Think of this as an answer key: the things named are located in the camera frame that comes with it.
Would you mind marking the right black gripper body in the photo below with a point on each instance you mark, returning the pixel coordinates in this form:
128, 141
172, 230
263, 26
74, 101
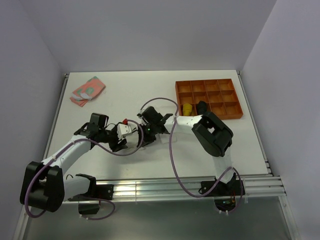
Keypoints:
149, 130

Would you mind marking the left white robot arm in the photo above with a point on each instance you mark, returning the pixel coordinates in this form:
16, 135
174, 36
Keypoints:
44, 187

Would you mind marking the white sock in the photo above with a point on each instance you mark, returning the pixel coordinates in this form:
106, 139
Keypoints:
162, 137

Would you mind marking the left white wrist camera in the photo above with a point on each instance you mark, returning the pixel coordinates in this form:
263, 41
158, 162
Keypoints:
123, 130

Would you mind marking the orange compartment tray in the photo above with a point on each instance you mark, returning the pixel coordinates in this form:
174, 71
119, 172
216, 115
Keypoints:
219, 94

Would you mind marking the yellow rolled sock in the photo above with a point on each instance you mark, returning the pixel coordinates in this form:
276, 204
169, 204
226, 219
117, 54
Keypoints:
187, 109

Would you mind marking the pink green patterned socks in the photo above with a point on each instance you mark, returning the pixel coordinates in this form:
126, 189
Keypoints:
87, 92

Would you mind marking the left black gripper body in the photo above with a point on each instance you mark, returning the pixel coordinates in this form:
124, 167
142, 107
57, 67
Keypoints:
109, 136

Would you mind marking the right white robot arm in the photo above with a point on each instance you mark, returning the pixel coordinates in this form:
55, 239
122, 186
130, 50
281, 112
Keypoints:
214, 136

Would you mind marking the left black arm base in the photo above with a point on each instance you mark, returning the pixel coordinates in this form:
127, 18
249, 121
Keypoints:
83, 187

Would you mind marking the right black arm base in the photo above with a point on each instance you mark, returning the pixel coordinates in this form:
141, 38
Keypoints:
228, 191

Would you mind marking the black rolled sock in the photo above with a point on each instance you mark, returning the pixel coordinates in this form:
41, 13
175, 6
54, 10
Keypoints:
201, 107

